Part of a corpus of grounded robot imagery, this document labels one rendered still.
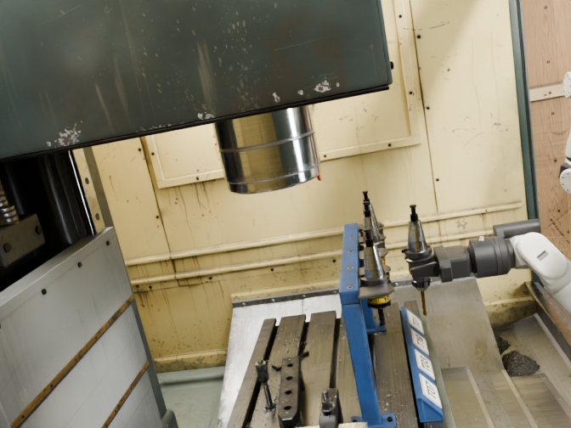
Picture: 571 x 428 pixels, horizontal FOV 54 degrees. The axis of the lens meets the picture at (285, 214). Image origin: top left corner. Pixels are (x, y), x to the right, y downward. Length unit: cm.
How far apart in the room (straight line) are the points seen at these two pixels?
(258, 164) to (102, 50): 27
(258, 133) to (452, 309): 129
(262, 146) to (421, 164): 117
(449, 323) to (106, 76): 143
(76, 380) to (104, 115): 52
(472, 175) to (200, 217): 96
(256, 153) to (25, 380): 51
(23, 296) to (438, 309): 138
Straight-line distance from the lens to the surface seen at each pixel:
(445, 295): 202
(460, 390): 168
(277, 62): 77
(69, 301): 111
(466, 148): 195
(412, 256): 127
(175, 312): 223
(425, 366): 141
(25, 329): 100
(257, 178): 84
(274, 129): 83
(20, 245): 110
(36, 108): 89
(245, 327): 206
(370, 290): 115
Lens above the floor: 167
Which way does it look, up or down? 14 degrees down
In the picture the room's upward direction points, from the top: 11 degrees counter-clockwise
